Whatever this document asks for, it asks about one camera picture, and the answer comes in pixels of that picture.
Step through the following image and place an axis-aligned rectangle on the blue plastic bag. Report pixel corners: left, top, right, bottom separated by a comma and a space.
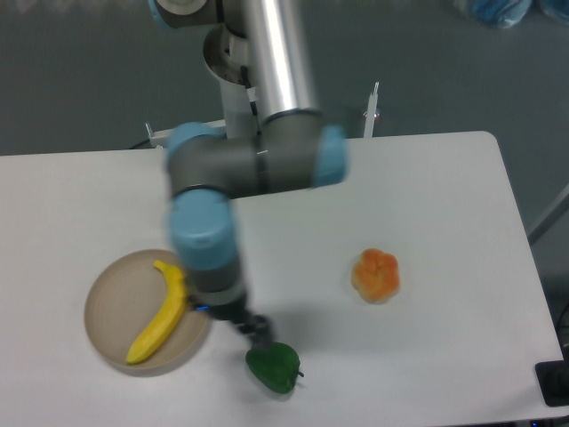
467, 0, 532, 28

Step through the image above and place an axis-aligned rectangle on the orange knotted bread roll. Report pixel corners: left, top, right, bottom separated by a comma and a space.
350, 248, 400, 303

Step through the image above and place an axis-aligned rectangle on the green bell pepper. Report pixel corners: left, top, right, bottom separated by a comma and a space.
245, 342, 303, 395

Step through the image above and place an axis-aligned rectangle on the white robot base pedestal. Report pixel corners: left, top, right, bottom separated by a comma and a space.
203, 24, 260, 138

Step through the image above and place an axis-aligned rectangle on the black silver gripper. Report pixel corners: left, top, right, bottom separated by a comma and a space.
188, 266, 274, 350

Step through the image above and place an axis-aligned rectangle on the beige round plate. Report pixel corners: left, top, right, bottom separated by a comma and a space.
84, 249, 211, 377

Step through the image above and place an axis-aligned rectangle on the white right table bracket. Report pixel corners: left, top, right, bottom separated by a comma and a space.
363, 82, 380, 138

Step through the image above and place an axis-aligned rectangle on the grey table leg strut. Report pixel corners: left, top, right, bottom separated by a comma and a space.
526, 184, 569, 246

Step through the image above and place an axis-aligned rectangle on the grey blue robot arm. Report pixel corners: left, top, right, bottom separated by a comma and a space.
148, 1, 347, 349

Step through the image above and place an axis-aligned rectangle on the black device at edge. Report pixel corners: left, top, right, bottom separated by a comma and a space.
534, 360, 568, 407

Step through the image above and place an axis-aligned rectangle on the yellow banana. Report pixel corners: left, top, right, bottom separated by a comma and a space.
125, 260, 188, 365

